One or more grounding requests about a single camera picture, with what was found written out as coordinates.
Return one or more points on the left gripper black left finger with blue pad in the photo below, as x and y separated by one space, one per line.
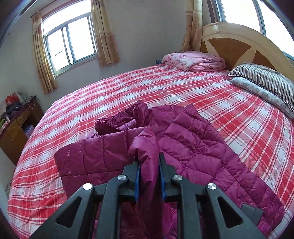
94 211

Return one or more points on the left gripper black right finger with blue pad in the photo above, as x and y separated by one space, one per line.
203 211

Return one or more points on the magenta quilted down jacket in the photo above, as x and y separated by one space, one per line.
189 143

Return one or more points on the red white plaid bed sheet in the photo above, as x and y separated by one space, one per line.
257 131

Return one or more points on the brown wooden desk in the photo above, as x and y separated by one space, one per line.
17 132

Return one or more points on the grey patterned pillow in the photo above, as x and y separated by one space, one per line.
262 93

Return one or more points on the black white striped pillow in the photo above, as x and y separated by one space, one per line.
268 79

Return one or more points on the pink floral folded quilt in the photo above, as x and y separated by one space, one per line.
194 61

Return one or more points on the clutter pile on desk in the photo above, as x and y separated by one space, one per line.
11 105

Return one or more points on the left beige curtain panel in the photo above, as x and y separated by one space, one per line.
45 73

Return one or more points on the beige curtain panel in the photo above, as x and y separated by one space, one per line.
45 73
104 37

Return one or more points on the beige curtain by headboard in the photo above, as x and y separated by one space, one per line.
193 27

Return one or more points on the cream and wood headboard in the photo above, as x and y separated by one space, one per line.
238 44

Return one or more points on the right beige curtain panel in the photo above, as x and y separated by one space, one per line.
104 37

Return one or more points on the sliding window beside desk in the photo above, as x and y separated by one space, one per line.
68 42

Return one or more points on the window behind headboard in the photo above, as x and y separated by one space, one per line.
255 15

